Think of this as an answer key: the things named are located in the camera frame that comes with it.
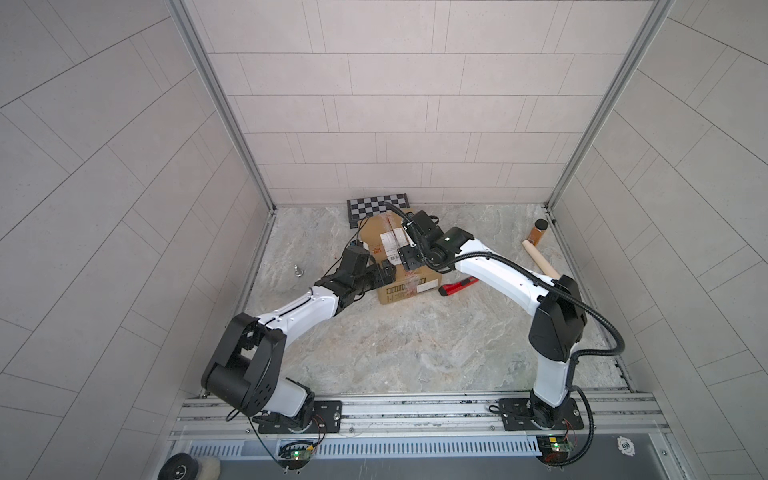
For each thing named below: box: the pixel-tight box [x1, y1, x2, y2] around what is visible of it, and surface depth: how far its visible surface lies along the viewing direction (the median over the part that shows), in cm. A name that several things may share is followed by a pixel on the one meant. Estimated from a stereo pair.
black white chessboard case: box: [347, 193, 410, 229], surface depth 115 cm
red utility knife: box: [438, 276, 480, 296], surface depth 95 cm
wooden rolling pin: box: [522, 240, 561, 279], surface depth 101 cm
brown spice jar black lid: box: [528, 218, 549, 246], surface depth 101 cm
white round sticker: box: [617, 436, 635, 457], surface depth 69 cm
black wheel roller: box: [158, 453, 199, 480], surface depth 57 cm
